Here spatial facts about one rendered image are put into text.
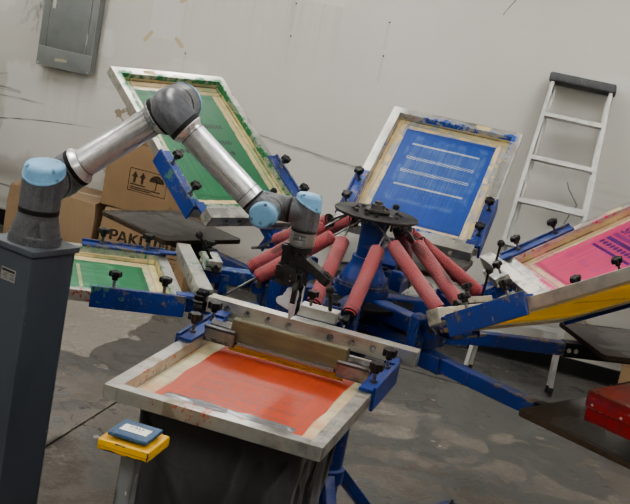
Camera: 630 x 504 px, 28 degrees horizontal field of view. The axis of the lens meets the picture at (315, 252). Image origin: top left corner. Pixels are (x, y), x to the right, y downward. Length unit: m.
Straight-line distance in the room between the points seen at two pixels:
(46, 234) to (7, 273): 0.16
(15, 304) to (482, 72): 4.53
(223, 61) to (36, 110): 1.37
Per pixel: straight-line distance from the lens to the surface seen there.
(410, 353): 3.79
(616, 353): 4.70
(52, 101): 8.53
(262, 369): 3.62
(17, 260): 3.57
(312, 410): 3.38
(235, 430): 3.10
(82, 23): 8.29
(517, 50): 7.57
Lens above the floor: 2.10
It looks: 13 degrees down
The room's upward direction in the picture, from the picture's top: 11 degrees clockwise
